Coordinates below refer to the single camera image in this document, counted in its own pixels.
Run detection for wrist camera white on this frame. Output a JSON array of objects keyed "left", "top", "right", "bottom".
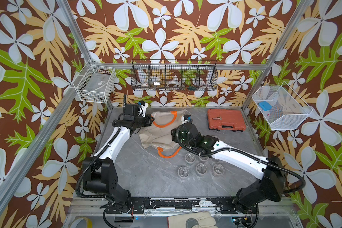
[
  {"left": 182, "top": 115, "right": 192, "bottom": 123},
  {"left": 138, "top": 101, "right": 148, "bottom": 117}
]

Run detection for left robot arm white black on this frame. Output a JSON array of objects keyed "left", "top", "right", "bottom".
[{"left": 75, "top": 101, "right": 154, "bottom": 213}]

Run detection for red plastic tool case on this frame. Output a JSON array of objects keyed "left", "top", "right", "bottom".
[{"left": 207, "top": 109, "right": 247, "bottom": 132}]

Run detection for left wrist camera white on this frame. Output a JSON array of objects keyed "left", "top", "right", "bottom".
[{"left": 138, "top": 101, "right": 148, "bottom": 117}]

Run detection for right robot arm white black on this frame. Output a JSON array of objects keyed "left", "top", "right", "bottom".
[{"left": 171, "top": 123, "right": 306, "bottom": 214}]

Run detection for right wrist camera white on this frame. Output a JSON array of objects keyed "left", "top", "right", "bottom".
[{"left": 182, "top": 115, "right": 192, "bottom": 123}]

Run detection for clear seed jar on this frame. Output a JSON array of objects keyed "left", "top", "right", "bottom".
[
  {"left": 198, "top": 156, "right": 209, "bottom": 162},
  {"left": 195, "top": 163, "right": 208, "bottom": 176},
  {"left": 184, "top": 153, "right": 196, "bottom": 165},
  {"left": 177, "top": 166, "right": 190, "bottom": 179},
  {"left": 212, "top": 163, "right": 225, "bottom": 177}
]

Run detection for white wire basket left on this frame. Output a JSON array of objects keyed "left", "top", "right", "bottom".
[{"left": 73, "top": 61, "right": 116, "bottom": 104}]

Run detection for black wire basket rear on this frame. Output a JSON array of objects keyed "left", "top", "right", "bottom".
[{"left": 130, "top": 59, "right": 218, "bottom": 91}]

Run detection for beige canvas bag orange handles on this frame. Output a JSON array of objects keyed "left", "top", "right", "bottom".
[{"left": 138, "top": 111, "right": 185, "bottom": 159}]

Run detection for beige work glove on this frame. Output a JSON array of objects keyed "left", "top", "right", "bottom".
[{"left": 167, "top": 211, "right": 217, "bottom": 228}]

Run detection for blue object in basket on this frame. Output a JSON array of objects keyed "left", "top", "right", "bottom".
[{"left": 258, "top": 101, "right": 272, "bottom": 111}]

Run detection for white mesh basket right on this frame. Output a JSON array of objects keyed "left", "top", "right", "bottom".
[{"left": 252, "top": 83, "right": 313, "bottom": 131}]

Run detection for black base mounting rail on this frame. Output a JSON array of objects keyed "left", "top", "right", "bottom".
[{"left": 108, "top": 196, "right": 260, "bottom": 215}]

